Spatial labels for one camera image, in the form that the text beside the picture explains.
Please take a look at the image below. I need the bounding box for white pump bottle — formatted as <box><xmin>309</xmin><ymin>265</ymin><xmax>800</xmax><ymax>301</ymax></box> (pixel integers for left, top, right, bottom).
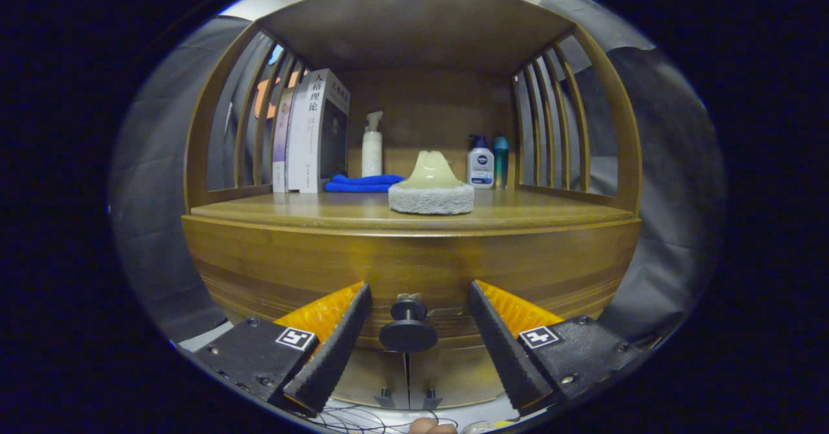
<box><xmin>361</xmin><ymin>111</ymin><xmax>384</xmax><ymax>177</ymax></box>

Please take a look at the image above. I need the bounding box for wooden cabinet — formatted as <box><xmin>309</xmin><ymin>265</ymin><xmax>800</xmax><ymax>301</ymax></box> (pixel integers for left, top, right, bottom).
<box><xmin>181</xmin><ymin>0</ymin><xmax>643</xmax><ymax>412</ymax></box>

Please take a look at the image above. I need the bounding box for purple book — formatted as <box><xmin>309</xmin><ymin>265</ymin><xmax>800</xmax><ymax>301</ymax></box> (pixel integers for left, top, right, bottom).
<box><xmin>272</xmin><ymin>97</ymin><xmax>295</xmax><ymax>193</ymax></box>

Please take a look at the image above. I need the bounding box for teal slim bottle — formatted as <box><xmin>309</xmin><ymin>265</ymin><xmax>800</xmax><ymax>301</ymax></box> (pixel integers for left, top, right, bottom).
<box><xmin>493</xmin><ymin>137</ymin><xmax>510</xmax><ymax>190</ymax></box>

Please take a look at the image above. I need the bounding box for cream handled scrubbing pad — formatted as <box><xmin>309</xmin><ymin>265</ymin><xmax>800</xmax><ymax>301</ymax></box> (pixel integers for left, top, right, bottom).
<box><xmin>388</xmin><ymin>150</ymin><xmax>475</xmax><ymax>216</ymax></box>

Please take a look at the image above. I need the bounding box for thin white book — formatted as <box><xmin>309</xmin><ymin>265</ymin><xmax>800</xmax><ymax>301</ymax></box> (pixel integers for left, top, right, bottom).
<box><xmin>286</xmin><ymin>83</ymin><xmax>312</xmax><ymax>192</ymax></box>

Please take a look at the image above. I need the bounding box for white bottle with blue cap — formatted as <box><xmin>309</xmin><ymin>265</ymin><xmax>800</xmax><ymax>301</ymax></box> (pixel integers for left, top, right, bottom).
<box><xmin>467</xmin><ymin>135</ymin><xmax>495</xmax><ymax>190</ymax></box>

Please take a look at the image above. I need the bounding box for white book with dark cover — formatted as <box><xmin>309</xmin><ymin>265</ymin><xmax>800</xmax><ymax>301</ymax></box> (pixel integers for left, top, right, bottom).
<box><xmin>299</xmin><ymin>68</ymin><xmax>350</xmax><ymax>194</ymax></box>

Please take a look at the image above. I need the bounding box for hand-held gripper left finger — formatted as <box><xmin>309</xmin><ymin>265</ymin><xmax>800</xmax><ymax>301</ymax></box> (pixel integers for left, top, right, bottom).
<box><xmin>193</xmin><ymin>282</ymin><xmax>373</xmax><ymax>418</ymax></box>

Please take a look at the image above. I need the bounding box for wooden countertop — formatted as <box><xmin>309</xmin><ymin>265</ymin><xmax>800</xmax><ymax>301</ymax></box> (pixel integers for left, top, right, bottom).
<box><xmin>190</xmin><ymin>188</ymin><xmax>635</xmax><ymax>234</ymax></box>

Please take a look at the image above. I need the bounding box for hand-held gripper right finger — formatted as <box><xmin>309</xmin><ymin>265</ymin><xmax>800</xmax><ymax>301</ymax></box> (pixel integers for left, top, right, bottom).
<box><xmin>466</xmin><ymin>280</ymin><xmax>647</xmax><ymax>418</ymax></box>

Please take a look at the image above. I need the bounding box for blue folded cloth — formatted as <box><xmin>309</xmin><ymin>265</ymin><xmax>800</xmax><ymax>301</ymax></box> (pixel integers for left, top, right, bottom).
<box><xmin>324</xmin><ymin>174</ymin><xmax>405</xmax><ymax>194</ymax></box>

